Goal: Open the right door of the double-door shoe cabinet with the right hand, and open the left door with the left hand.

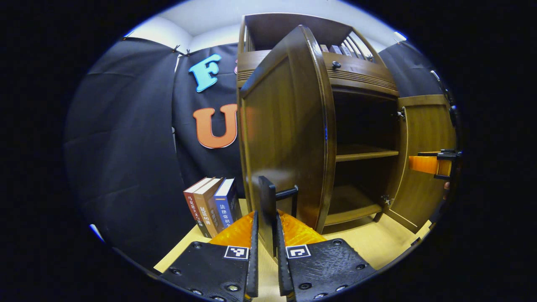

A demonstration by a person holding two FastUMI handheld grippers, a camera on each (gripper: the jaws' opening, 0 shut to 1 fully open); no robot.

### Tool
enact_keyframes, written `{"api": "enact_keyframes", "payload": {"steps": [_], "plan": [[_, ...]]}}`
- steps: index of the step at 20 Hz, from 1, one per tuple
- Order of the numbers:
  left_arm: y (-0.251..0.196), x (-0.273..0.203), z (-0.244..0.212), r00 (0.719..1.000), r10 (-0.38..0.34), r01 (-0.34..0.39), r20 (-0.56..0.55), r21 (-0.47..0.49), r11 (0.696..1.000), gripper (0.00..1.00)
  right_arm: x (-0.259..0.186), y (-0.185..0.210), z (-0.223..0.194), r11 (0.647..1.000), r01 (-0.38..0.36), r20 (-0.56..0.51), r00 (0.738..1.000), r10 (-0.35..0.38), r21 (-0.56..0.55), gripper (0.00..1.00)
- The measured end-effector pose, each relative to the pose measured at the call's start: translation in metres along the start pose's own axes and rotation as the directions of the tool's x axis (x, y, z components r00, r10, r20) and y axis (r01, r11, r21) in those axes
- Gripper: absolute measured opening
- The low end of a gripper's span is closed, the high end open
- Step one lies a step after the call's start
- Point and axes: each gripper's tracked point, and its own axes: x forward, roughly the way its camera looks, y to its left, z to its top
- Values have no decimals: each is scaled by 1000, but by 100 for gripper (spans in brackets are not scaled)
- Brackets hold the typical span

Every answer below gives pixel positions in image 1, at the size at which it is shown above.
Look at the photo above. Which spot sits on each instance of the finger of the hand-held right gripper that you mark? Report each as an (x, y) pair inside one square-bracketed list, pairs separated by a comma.
[(423, 164)]

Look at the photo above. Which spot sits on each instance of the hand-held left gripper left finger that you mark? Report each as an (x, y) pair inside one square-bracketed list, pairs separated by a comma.
[(209, 272)]

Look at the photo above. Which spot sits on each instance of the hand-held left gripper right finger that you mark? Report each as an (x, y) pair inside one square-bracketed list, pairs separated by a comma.
[(323, 272)]

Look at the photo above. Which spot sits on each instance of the wooden shoe cabinet door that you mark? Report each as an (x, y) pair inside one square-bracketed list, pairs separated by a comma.
[(423, 126), (285, 126)]

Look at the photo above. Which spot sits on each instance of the wooden double-door shoe cabinet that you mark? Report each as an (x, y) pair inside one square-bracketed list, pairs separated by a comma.
[(361, 201)]

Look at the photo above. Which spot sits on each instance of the metal door hinge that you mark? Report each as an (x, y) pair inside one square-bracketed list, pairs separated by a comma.
[(401, 114), (387, 200)]

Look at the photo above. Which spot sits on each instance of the wooden inner cabinet shelf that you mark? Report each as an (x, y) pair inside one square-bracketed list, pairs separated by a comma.
[(361, 153)]

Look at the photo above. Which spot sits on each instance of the wooden cabinet drawer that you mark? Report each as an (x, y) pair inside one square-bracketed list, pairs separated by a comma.
[(361, 73)]

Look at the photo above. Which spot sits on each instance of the brown-spined book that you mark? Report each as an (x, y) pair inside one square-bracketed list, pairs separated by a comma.
[(209, 209)]

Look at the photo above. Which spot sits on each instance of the red-spined book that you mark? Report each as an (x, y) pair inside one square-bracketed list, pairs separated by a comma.
[(195, 207)]

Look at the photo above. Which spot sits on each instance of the dark metal stand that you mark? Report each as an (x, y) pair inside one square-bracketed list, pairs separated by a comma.
[(449, 100)]

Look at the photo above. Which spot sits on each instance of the blue-spined book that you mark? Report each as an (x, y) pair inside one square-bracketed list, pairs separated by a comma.
[(226, 205)]

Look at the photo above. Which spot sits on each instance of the ceiling light panel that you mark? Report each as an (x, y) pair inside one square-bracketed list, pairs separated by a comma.
[(400, 36)]

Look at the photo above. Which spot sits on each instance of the black round drawer knob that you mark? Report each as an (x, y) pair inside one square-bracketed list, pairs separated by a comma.
[(336, 65)]

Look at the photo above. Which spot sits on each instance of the white-spined book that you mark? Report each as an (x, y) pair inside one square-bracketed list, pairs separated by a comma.
[(346, 50)]

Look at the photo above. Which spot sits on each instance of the black backdrop cloth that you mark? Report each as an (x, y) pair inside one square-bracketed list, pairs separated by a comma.
[(126, 147)]

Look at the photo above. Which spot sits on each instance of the pink-spined book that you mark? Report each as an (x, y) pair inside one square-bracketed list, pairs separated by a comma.
[(324, 48)]

